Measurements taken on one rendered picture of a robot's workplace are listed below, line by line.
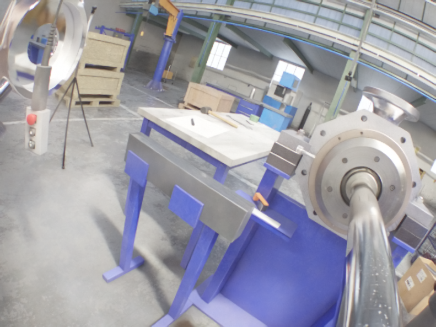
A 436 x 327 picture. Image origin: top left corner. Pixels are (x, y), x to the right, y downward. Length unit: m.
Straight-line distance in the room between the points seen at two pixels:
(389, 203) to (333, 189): 0.20
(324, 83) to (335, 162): 12.05
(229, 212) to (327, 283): 0.71
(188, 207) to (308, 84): 12.27
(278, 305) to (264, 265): 0.29
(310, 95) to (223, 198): 12.13
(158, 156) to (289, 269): 0.85
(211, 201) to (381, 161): 0.57
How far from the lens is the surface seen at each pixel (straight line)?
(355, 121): 0.92
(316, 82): 12.85
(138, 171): 1.03
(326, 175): 0.78
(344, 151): 0.76
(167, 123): 1.38
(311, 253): 1.20
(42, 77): 0.66
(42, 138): 0.70
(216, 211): 0.81
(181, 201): 0.89
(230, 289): 1.53
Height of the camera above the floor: 1.23
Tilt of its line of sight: 21 degrees down
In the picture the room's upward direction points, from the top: 21 degrees clockwise
